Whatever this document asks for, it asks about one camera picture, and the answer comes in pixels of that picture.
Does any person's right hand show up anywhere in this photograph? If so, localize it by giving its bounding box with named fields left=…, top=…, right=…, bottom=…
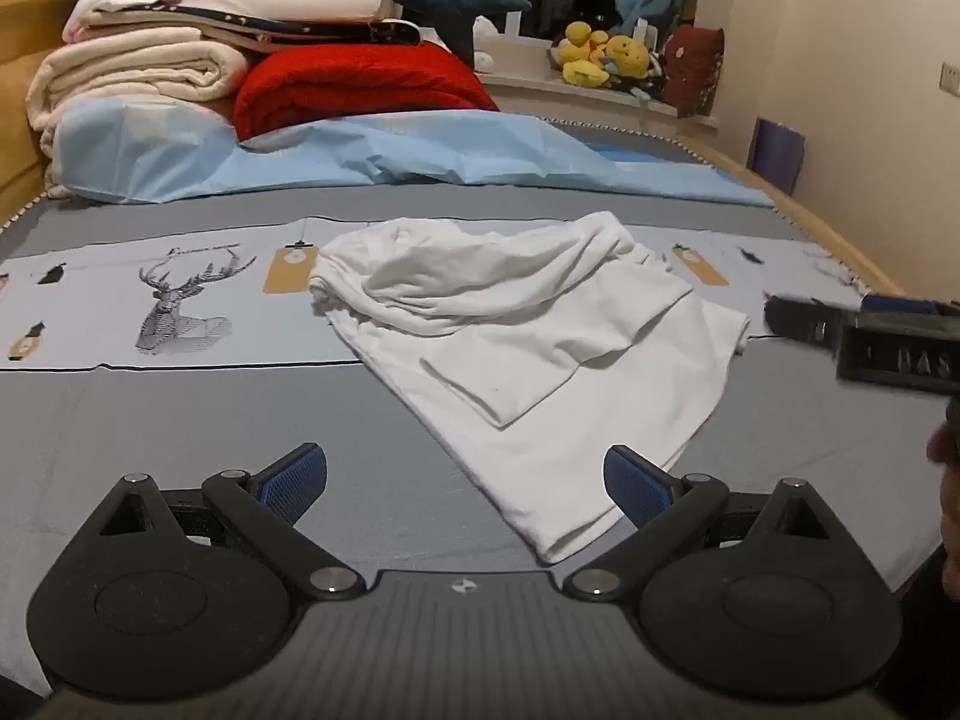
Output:
left=925, top=399, right=960, bottom=595

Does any windowsill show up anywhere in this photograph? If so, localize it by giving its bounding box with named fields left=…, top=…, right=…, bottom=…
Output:
left=476, top=67, right=721, bottom=122

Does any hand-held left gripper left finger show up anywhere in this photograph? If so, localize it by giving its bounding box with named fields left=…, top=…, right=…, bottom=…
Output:
left=97, top=442, right=368, bottom=602

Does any white small garment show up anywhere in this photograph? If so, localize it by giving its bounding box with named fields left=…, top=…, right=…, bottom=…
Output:
left=309, top=210, right=752, bottom=565

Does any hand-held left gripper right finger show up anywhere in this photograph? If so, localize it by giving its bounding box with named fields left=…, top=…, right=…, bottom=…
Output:
left=562, top=444, right=833, bottom=602

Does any white folded quilt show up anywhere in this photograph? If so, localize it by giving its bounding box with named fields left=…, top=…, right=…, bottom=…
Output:
left=184, top=0, right=395, bottom=25

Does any yellow headboard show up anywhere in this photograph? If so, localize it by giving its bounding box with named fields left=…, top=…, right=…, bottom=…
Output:
left=0, top=0, right=95, bottom=212

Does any light blue duvet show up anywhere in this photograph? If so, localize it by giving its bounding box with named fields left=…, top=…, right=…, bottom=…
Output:
left=46, top=99, right=777, bottom=209

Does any cream folded blanket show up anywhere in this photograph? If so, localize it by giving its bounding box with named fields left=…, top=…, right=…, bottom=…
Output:
left=26, top=28, right=248, bottom=158

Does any purple bag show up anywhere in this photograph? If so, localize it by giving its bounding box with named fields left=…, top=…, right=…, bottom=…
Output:
left=750, top=118, right=807, bottom=193

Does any yellow duck plush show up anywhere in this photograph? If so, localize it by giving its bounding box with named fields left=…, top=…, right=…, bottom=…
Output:
left=604, top=34, right=653, bottom=85
left=561, top=21, right=612, bottom=88

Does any grey deer-print bed sheet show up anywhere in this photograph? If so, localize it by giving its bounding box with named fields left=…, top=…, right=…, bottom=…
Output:
left=0, top=116, right=946, bottom=698

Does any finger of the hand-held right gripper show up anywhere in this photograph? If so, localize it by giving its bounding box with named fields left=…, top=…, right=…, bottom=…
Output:
left=763, top=294, right=847, bottom=352

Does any red folded blanket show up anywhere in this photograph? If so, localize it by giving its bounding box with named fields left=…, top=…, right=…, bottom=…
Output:
left=232, top=41, right=500, bottom=143

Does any wooden bed frame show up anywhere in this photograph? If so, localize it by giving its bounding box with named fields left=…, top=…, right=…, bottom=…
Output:
left=709, top=144, right=910, bottom=302

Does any dark red dotted pillow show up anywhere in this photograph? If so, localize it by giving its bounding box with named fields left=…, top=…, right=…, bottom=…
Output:
left=660, top=24, right=727, bottom=118

